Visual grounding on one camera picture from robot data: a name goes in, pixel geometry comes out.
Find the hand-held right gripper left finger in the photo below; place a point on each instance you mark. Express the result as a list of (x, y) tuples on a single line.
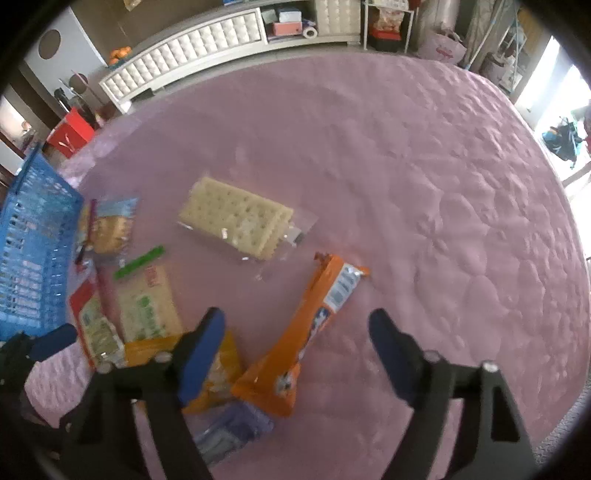
[(203, 350)]

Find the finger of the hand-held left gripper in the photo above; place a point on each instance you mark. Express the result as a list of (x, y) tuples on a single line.
[(53, 341)]

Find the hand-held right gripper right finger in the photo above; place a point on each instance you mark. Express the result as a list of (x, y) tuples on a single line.
[(392, 355)]

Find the yellow snack packet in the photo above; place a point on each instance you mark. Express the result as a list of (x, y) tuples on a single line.
[(221, 381)]

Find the red snack packet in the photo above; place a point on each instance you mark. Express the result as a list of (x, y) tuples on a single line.
[(99, 332)]

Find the orange snack packet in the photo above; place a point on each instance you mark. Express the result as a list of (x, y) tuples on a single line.
[(300, 332)]

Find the blue plastic basket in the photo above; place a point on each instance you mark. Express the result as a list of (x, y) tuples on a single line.
[(32, 240)]

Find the green print cracker packet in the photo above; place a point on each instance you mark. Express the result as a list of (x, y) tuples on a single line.
[(147, 304)]

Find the purple snack packet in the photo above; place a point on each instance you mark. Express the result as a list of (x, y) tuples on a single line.
[(231, 429)]

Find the green snack stick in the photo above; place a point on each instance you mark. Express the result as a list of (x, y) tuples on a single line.
[(138, 263)]

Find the blue top cookie packet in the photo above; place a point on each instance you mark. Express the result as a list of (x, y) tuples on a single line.
[(108, 230)]

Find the clear cracker pack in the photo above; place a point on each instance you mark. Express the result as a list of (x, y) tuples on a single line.
[(235, 217)]

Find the red box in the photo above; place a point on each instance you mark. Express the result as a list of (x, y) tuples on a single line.
[(69, 134)]

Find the brown round-top stand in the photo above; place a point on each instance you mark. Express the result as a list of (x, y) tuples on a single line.
[(78, 92)]

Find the blue stroller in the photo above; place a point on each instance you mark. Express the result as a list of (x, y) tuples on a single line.
[(561, 138)]

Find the plate of oranges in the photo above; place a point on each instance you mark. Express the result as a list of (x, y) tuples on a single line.
[(119, 55)]

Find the white tufted TV cabinet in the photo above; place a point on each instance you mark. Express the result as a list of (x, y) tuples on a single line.
[(184, 50)]

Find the pink shopping bag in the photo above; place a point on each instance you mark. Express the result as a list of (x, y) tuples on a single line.
[(441, 48)]

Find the white metal rack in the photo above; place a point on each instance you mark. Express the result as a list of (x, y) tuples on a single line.
[(388, 27)]

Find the pink box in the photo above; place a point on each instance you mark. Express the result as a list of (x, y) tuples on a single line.
[(286, 28)]

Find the white tape roll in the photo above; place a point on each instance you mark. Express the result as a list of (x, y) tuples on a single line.
[(310, 32)]

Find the round brown wall decor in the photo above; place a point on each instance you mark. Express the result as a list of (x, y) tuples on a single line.
[(50, 44)]

